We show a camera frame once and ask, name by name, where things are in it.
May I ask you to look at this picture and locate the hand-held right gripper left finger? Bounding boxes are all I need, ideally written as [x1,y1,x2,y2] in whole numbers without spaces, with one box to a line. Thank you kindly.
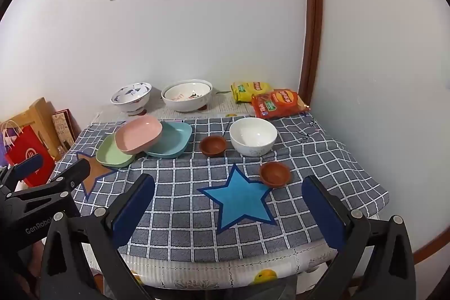
[40,173,157,300]

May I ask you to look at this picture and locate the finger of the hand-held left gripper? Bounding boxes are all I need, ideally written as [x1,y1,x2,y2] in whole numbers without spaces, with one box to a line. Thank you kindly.
[6,158,92,204]
[0,154,45,189]

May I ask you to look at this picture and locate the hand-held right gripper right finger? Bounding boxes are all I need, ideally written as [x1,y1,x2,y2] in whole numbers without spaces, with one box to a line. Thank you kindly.
[301,175,417,300]

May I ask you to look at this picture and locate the green plate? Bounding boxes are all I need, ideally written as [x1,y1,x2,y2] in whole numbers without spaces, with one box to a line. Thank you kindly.
[96,133,138,168]

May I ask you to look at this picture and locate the small brown bowl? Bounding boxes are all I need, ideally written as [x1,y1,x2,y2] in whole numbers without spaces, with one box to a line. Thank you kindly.
[199,136,228,157]
[259,161,292,189]

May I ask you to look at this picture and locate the pink plate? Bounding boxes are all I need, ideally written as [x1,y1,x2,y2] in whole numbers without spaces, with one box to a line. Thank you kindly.
[115,115,163,155]

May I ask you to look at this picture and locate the teal plate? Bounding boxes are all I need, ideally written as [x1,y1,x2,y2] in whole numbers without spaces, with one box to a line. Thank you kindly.
[144,121,193,159]

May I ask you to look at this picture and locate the plain white bowl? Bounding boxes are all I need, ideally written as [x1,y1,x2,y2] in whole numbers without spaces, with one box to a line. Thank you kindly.
[229,117,278,157]

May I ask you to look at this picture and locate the red paper bag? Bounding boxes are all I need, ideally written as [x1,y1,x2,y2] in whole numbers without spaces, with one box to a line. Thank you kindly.
[4,124,56,187]

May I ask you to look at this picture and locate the wooden board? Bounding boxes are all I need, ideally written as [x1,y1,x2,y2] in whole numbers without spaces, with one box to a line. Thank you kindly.
[10,97,62,160]

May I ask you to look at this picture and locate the red box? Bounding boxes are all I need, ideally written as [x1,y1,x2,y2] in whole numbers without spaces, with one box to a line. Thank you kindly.
[52,109,76,151]

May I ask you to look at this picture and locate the grey checked cloth with stars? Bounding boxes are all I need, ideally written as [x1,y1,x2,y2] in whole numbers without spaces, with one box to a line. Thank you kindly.
[49,112,390,263]

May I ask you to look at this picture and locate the blue crane pattern bowl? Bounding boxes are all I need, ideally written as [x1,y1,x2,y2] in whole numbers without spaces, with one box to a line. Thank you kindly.
[111,82,152,116]

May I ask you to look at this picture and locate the brown wooden baseboard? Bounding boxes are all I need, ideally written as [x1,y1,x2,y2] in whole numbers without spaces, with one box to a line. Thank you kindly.
[412,216,450,265]

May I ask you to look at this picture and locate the orange snack packet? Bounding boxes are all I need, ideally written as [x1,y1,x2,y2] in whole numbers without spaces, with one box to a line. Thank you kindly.
[251,89,312,119]

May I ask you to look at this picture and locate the large white bowl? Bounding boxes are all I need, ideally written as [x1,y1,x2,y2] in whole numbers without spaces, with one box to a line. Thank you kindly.
[161,79,213,112]

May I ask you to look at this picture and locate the white bowl with orange print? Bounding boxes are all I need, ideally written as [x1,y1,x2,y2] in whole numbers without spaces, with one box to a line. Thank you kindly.
[165,82,212,101]

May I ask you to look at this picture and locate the yellow snack packet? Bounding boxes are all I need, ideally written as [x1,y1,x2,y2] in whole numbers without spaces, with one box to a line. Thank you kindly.
[231,81,274,104]

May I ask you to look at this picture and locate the brown wooden door frame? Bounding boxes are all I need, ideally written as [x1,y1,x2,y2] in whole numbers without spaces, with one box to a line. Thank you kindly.
[297,0,324,104]

